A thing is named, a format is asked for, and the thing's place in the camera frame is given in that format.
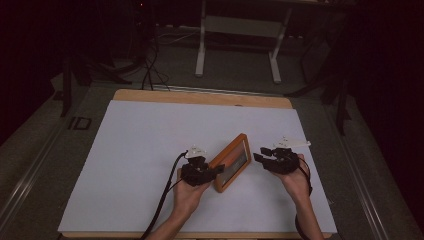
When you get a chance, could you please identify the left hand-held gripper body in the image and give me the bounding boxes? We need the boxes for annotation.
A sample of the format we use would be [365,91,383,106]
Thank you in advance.
[180,144,218,187]

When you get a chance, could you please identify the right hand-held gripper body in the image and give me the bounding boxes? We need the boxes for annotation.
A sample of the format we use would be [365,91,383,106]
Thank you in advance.
[266,136,312,175]

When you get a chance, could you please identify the wooden picture frame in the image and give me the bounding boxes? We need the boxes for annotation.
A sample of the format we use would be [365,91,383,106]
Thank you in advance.
[208,132,253,194]

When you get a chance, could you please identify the person's left hand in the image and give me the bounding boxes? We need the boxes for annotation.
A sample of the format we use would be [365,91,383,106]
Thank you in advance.
[172,167,213,218]

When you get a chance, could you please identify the person's right hand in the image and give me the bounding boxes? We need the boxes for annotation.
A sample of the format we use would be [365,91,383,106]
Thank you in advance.
[272,154,311,205]

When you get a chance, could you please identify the white table mat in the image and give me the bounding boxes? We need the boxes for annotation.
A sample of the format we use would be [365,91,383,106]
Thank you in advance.
[57,99,338,235]

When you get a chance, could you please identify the wooden table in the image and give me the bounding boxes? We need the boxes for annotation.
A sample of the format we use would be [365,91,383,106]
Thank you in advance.
[57,88,338,240]

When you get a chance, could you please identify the black metal stand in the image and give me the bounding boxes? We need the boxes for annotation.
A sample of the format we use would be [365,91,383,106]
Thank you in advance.
[285,33,353,136]
[59,49,135,118]

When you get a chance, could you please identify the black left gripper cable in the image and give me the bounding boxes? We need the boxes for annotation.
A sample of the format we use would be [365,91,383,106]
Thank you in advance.
[139,150,190,240]

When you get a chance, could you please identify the white metal desk frame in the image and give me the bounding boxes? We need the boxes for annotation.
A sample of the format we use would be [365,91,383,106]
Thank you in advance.
[194,0,295,85]

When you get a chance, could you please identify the black floor cables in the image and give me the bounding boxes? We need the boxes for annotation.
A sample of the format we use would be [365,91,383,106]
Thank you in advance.
[140,31,172,92]

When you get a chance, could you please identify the white floor cable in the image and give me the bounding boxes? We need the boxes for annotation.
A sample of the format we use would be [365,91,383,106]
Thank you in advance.
[155,25,202,46]

